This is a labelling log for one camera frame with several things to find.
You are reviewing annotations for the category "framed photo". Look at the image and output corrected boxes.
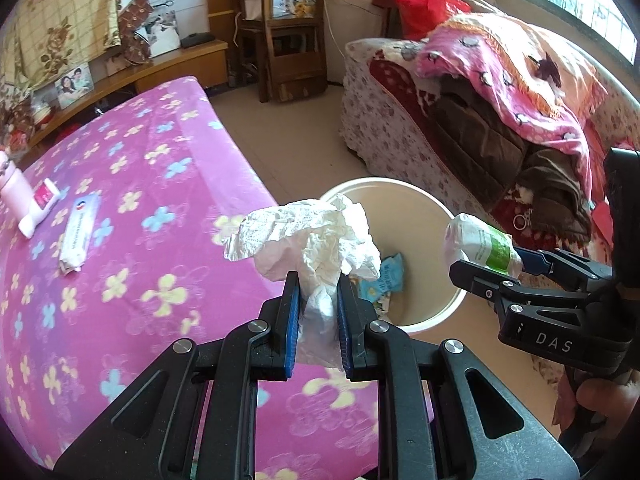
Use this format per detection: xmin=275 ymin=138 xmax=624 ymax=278
xmin=54 ymin=64 xmax=95 ymax=109

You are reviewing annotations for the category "blue plastic packet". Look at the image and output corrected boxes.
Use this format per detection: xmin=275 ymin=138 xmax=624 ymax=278
xmin=359 ymin=252 xmax=404 ymax=307

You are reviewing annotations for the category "floral covered sofa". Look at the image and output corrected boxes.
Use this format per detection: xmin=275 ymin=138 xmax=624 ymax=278
xmin=340 ymin=36 xmax=640 ymax=387

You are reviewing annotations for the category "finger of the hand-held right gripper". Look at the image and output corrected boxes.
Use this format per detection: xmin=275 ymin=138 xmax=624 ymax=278
xmin=514 ymin=245 xmax=614 ymax=284
xmin=448 ymin=257 xmax=588 ymax=313

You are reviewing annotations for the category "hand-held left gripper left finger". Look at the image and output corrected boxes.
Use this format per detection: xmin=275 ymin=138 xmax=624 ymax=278
xmin=52 ymin=270 xmax=302 ymax=480

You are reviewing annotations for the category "white round bin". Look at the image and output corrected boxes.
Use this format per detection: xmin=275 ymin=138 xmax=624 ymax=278
xmin=317 ymin=176 xmax=469 ymax=337

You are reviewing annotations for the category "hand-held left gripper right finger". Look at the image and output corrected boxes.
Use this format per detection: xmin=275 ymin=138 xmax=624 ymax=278
xmin=336 ymin=271 xmax=581 ymax=480

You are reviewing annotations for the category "brown coat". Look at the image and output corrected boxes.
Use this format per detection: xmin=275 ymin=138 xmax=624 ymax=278
xmin=431 ymin=91 xmax=594 ymax=244

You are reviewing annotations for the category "wooden chair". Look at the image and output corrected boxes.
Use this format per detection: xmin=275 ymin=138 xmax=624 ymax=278
xmin=229 ymin=0 xmax=329 ymax=104

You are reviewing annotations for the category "red floral blanket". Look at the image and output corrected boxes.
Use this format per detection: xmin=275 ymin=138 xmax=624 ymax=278
xmin=369 ymin=47 xmax=441 ymax=126

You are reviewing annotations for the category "purple floral bed blanket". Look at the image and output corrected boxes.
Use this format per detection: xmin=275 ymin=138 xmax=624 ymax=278
xmin=0 ymin=76 xmax=382 ymax=480

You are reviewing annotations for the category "white and green wrapper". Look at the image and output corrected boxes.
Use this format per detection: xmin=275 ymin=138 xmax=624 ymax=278
xmin=444 ymin=213 xmax=524 ymax=279

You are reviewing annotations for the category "white and blue tissue pack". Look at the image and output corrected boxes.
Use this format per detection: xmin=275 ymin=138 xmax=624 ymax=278
xmin=58 ymin=192 xmax=102 ymax=276

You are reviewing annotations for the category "pink bottle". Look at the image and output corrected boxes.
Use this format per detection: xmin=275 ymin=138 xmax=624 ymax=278
xmin=0 ymin=151 xmax=44 ymax=239

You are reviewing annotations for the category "red plastic bag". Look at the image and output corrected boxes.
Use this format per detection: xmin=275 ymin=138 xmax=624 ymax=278
xmin=394 ymin=0 xmax=472 ymax=42

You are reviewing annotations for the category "pink and orange blanket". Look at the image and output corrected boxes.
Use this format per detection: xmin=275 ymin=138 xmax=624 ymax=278
xmin=414 ymin=11 xmax=609 ymax=207

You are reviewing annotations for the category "red and white small box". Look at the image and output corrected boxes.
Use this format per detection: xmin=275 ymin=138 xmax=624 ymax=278
xmin=32 ymin=178 xmax=60 ymax=214

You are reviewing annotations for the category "window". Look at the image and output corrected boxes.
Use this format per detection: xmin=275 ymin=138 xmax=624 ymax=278
xmin=496 ymin=0 xmax=640 ymax=62

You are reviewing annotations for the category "wooden cabinet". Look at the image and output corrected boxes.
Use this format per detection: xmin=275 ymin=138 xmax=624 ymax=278
xmin=30 ymin=40 xmax=231 ymax=112

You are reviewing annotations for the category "white printed paper bag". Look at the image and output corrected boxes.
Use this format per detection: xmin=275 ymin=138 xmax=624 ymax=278
xmin=142 ymin=9 xmax=180 ymax=59

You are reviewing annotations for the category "person's right hand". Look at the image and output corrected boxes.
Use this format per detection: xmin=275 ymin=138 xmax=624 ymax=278
xmin=575 ymin=379 xmax=640 ymax=436

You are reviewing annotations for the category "yellow floral patchwork cloth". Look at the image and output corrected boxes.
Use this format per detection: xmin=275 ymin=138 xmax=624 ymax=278
xmin=0 ymin=0 xmax=153 ymax=92

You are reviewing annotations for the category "white tissue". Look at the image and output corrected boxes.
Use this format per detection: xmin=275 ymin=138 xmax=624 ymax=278
xmin=223 ymin=192 xmax=384 ymax=369

